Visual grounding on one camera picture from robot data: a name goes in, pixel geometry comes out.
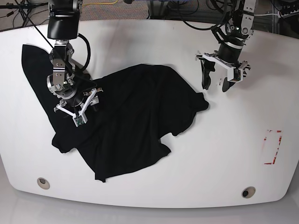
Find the red tape rectangle marking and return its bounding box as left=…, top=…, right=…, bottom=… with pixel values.
left=262, top=130, right=282, bottom=165

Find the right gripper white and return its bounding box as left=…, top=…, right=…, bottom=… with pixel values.
left=54, top=88, right=103, bottom=127

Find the black T-shirt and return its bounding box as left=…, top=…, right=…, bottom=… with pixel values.
left=21, top=45, right=209, bottom=182

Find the right table cable grommet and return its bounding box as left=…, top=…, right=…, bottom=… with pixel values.
left=242, top=186, right=256, bottom=199

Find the yellow cable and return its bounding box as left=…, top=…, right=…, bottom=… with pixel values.
left=90, top=0, right=120, bottom=7

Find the left table cable grommet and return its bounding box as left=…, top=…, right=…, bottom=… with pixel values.
left=37, top=178, right=50, bottom=190

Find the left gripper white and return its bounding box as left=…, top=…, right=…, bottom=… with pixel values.
left=196, top=53, right=251, bottom=92

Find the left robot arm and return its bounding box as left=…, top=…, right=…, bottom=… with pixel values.
left=196, top=0, right=256, bottom=92

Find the black tripod stand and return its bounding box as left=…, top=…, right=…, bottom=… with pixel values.
left=0, top=0, right=48, bottom=28

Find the table cable grommet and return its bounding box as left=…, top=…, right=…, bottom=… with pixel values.
left=242, top=186, right=256, bottom=199
left=37, top=178, right=50, bottom=190

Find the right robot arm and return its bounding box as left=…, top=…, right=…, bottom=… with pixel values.
left=47, top=0, right=102, bottom=126

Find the white power strip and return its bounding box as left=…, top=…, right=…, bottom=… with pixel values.
left=278, top=5, right=299, bottom=18

